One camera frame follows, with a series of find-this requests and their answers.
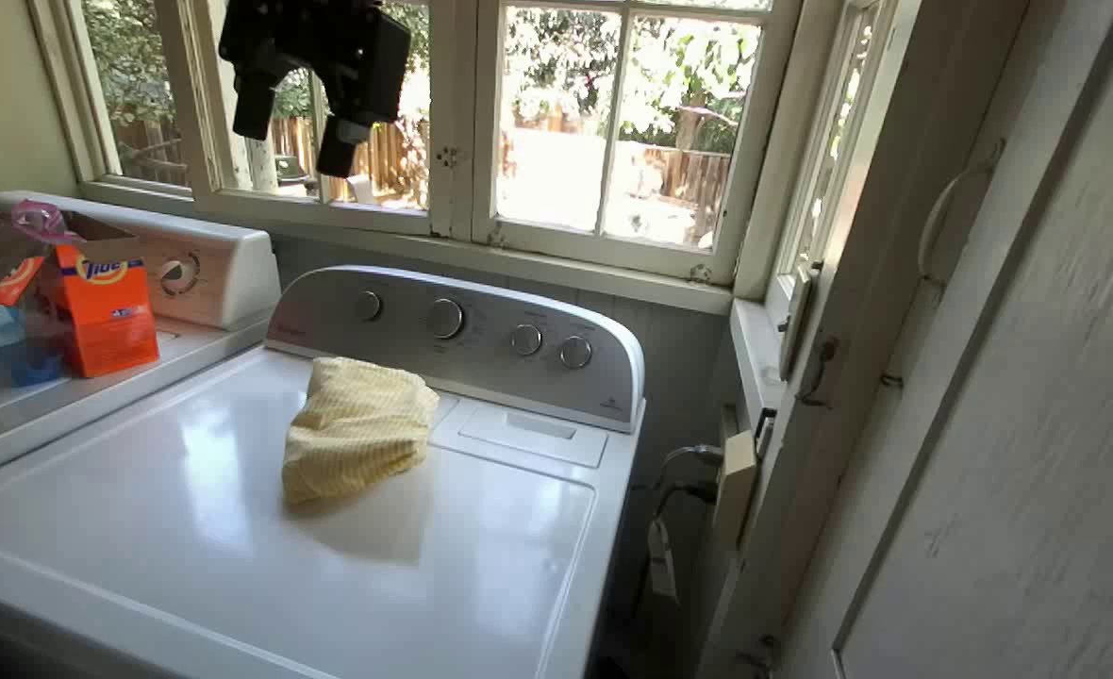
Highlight curved white door handle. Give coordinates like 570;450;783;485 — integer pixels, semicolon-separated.
911;131;1007;289

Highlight orange detergent box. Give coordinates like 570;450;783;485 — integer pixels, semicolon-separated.
51;241;164;381

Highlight white lattice panel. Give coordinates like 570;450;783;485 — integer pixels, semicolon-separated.
113;107;743;215

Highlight white dryer appliance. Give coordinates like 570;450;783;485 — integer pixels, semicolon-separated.
0;190;286;490

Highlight dark metal window latch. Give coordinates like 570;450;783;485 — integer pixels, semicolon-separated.
793;332;846;410

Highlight white power cable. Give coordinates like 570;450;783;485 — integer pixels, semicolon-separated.
640;439;723;524

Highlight narrow white framed window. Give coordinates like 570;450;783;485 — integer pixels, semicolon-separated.
728;0;924;419

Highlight white wooden door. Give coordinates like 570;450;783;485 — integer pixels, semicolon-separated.
701;0;1113;679

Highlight orange plastic packet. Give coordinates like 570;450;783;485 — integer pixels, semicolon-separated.
0;248;51;314

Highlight beige power outlet box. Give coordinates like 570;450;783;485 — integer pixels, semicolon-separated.
707;427;767;556

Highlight large white framed window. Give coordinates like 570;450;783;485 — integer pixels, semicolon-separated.
23;0;811;289

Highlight round dryer knob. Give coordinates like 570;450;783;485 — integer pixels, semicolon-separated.
155;251;204;301

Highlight white top-load washing machine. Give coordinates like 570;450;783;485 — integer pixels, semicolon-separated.
0;259;652;679

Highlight pink plastic bag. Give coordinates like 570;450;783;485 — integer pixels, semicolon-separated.
0;201;84;251

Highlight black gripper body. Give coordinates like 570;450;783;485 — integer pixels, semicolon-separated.
216;0;413;128

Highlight white plug adapter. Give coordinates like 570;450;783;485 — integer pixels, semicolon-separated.
640;512;686;607

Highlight large silver washer control knob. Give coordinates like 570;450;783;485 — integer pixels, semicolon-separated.
423;293;472;346

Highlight yellow folded cloth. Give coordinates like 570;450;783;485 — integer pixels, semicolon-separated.
277;355;445;519

